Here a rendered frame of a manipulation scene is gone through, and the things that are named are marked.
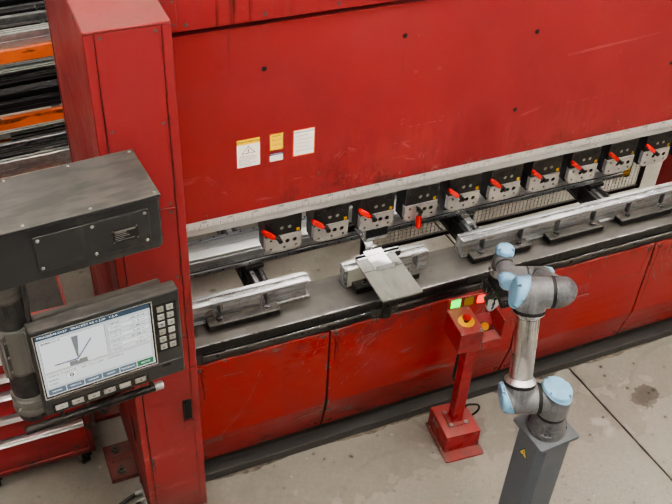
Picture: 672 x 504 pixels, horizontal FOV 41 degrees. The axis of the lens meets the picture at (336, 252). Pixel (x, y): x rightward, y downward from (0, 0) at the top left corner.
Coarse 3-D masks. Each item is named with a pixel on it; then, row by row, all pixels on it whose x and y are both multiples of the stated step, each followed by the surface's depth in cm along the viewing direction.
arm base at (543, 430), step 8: (528, 416) 344; (536, 416) 338; (528, 424) 342; (536, 424) 338; (544, 424) 336; (552, 424) 334; (560, 424) 335; (536, 432) 338; (544, 432) 338; (552, 432) 336; (560, 432) 337; (544, 440) 338; (552, 440) 338
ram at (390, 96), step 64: (448, 0) 314; (512, 0) 325; (576, 0) 337; (640, 0) 350; (192, 64) 289; (256, 64) 299; (320, 64) 309; (384, 64) 319; (448, 64) 331; (512, 64) 343; (576, 64) 357; (640, 64) 371; (192, 128) 304; (256, 128) 314; (320, 128) 325; (384, 128) 337; (448, 128) 350; (512, 128) 364; (576, 128) 380; (192, 192) 320; (256, 192) 332; (320, 192) 344; (384, 192) 358
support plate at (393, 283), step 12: (360, 264) 377; (372, 276) 372; (384, 276) 372; (396, 276) 372; (408, 276) 373; (384, 288) 366; (396, 288) 367; (408, 288) 367; (420, 288) 367; (384, 300) 361
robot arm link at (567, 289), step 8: (528, 272) 354; (536, 272) 350; (544, 272) 343; (552, 272) 341; (560, 280) 314; (568, 280) 316; (560, 288) 313; (568, 288) 314; (576, 288) 318; (560, 296) 313; (568, 296) 314; (560, 304) 314; (568, 304) 317
